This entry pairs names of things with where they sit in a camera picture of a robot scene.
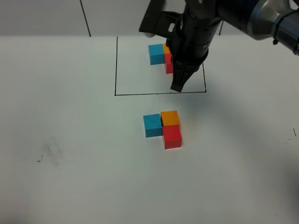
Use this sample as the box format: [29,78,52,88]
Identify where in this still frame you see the template blue cube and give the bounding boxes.
[148,44,164,65]

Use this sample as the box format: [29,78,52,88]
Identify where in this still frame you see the template red cube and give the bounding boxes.
[164,53,173,74]

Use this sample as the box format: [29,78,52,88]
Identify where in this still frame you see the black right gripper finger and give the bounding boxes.
[171,59,201,92]

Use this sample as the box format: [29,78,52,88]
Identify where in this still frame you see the template orange cube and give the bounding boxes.
[162,44,171,54]

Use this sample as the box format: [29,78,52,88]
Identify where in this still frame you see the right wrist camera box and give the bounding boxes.
[139,0,181,39]

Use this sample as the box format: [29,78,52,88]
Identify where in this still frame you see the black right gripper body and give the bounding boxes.
[170,0,221,64]

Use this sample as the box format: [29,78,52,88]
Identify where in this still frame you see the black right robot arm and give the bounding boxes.
[167,0,299,92]

